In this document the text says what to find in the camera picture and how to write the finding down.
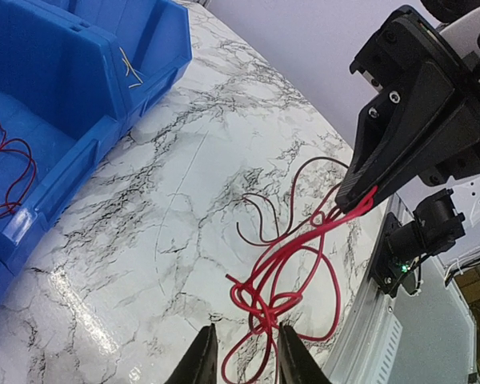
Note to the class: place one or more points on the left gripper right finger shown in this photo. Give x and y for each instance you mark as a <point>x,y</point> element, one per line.
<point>295,363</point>

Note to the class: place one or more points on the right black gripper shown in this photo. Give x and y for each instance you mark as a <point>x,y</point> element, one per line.
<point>425,119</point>

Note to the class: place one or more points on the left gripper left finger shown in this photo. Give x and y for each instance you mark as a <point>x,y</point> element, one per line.
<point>199,363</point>

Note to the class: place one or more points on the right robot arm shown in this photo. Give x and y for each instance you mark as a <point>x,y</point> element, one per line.
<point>424,121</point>

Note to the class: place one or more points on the blue three-compartment plastic bin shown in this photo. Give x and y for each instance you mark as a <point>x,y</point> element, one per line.
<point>75,77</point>

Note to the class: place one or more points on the aluminium front rail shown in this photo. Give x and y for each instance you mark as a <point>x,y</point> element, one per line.
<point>368,343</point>

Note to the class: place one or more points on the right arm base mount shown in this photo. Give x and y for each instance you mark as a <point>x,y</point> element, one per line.
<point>434,228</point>

